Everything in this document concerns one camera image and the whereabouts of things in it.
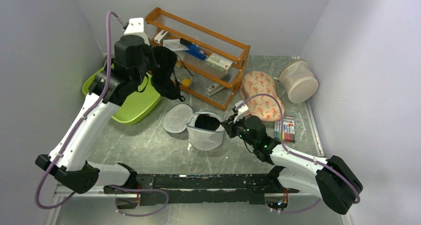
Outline orange wooden shelf rack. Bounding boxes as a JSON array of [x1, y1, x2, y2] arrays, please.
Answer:
[[145, 7, 251, 110]]

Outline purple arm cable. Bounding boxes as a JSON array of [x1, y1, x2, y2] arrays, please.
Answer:
[[235, 93, 361, 205], [35, 10, 127, 210]]

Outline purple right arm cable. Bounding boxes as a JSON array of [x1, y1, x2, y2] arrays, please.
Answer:
[[235, 93, 361, 205]]

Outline white green small box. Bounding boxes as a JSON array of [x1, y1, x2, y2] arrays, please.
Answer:
[[206, 53, 233, 74]]

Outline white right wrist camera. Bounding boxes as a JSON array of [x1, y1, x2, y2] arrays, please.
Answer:
[[233, 100, 249, 123]]

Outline blue stapler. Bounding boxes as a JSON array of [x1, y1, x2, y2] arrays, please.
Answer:
[[180, 38, 207, 61]]

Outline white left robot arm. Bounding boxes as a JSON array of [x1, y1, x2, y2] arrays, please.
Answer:
[[35, 35, 156, 194]]

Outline white small device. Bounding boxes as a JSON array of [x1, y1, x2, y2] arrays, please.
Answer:
[[153, 29, 170, 44]]

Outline floral pink laundry bag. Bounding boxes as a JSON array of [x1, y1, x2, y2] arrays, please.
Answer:
[[240, 71, 285, 122]]

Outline black bra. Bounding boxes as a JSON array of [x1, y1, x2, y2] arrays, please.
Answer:
[[194, 114, 220, 131], [151, 46, 185, 102]]

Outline green plastic basin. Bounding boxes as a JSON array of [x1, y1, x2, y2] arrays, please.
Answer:
[[77, 67, 161, 125]]

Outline white paper card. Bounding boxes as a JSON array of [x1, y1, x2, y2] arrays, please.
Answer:
[[163, 39, 189, 52]]

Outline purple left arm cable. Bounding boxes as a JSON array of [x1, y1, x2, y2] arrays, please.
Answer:
[[35, 10, 127, 210]]

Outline white mesh laundry bag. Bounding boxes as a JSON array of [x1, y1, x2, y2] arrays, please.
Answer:
[[162, 103, 225, 151]]

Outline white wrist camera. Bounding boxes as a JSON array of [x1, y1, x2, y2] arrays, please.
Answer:
[[124, 17, 150, 46], [233, 100, 249, 123]]

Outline yellow grey eraser block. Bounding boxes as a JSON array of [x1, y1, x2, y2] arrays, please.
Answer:
[[181, 78, 192, 87]]

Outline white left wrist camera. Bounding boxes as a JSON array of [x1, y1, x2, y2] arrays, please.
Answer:
[[124, 17, 150, 46]]

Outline grey stapler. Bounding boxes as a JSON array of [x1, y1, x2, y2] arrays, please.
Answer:
[[206, 83, 225, 96]]

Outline beige cylindrical laundry bag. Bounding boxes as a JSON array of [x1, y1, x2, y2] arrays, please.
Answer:
[[278, 59, 319, 104]]

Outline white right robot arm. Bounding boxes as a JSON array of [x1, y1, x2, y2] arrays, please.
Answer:
[[221, 115, 363, 215]]

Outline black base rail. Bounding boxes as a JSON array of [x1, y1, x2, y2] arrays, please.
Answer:
[[103, 173, 286, 206]]

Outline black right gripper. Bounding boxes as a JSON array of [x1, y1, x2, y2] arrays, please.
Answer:
[[221, 112, 257, 148]]

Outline pack of coloured markers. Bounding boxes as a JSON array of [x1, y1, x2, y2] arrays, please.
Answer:
[[274, 115, 295, 143]]

